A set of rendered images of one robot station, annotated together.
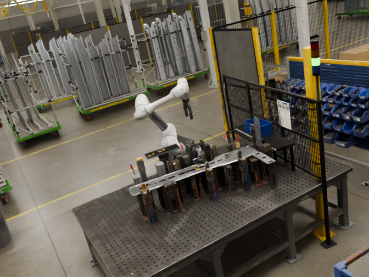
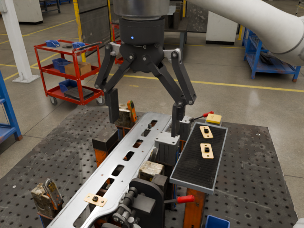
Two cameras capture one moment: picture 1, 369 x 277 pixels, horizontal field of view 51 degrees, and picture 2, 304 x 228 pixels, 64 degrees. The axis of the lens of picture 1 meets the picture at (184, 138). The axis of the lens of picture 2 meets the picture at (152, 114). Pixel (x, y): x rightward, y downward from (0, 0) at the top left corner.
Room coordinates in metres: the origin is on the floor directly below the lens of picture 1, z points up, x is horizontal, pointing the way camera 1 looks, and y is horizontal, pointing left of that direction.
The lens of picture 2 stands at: (4.05, -0.41, 1.72)
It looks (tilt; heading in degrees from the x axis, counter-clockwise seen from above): 30 degrees down; 129
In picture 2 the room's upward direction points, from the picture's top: straight up
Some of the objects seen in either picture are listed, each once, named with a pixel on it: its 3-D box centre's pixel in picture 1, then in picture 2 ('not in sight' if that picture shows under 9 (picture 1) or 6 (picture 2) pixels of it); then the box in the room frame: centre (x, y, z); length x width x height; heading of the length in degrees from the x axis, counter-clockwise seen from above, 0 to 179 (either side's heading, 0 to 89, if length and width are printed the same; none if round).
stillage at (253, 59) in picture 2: not in sight; (272, 47); (2.89, 4.87, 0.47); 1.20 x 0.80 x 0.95; 117
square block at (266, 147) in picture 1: (268, 160); not in sight; (3.59, -0.81, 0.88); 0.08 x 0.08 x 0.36; 17
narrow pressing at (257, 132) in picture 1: (257, 132); not in sight; (3.70, -0.76, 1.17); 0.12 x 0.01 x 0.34; 17
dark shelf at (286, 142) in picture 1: (262, 135); not in sight; (3.95, -0.86, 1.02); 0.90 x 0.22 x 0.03; 17
